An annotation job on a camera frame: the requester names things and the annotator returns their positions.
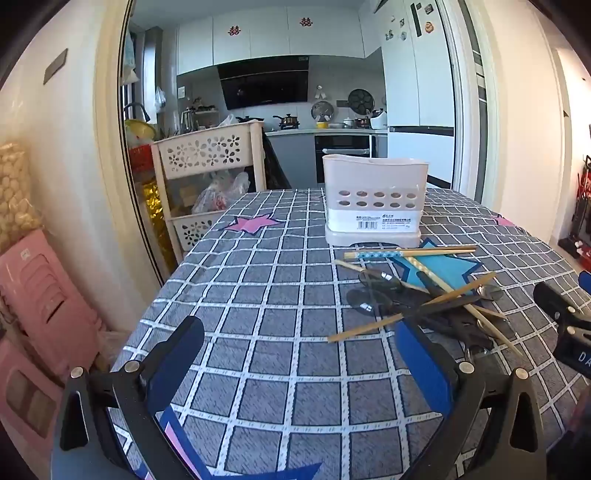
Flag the black built-in oven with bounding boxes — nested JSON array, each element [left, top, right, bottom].
[[315, 134, 372, 183]]

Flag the white upper kitchen cabinets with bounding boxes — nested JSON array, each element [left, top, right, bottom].
[[177, 4, 384, 77]]

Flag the white plastic utensil holder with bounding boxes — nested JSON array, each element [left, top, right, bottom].
[[322, 154, 430, 246]]

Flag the yellow-green plastic basin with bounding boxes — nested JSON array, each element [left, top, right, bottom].
[[124, 119, 158, 144]]

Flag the black range hood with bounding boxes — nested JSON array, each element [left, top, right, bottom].
[[217, 55, 310, 110]]

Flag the group of fridge magnets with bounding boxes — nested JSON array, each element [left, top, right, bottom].
[[383, 2, 437, 42]]

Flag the mesh bag of garlic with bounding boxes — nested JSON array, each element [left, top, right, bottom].
[[0, 141, 44, 252]]

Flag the gold foil wrap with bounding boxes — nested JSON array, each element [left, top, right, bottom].
[[139, 180, 178, 273]]

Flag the clear plastic bag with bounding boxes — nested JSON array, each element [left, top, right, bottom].
[[191, 171, 250, 215]]

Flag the red plastic basket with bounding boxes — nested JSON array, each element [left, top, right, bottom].
[[127, 144, 160, 183]]

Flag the pile of shoes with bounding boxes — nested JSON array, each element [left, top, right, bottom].
[[558, 235, 591, 273]]

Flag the beige plastic storage trolley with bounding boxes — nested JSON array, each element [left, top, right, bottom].
[[151, 121, 267, 264]]

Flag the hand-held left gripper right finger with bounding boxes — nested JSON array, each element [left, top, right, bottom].
[[394, 318, 548, 480]]

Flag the hanging red and dark clothes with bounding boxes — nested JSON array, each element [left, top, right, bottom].
[[573, 154, 591, 259]]

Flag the round black pan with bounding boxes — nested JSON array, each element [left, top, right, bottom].
[[347, 89, 375, 113]]

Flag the white refrigerator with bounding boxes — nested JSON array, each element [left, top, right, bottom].
[[375, 0, 455, 188]]

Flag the grey checked tablecloth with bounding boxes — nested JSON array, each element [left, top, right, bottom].
[[108, 187, 591, 480]]

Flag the sliding door frame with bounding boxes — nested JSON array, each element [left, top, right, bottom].
[[434, 0, 499, 204]]

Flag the pink plastic stool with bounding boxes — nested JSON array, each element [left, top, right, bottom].
[[0, 229, 109, 384], [0, 339, 65, 462]]

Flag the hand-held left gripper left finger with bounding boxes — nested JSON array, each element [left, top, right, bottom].
[[51, 315, 206, 480]]

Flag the grey kitchen counter cabinet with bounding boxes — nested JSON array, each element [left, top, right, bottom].
[[265, 128, 389, 190]]

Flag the grey wall plate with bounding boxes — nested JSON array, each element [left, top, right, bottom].
[[43, 47, 68, 85]]

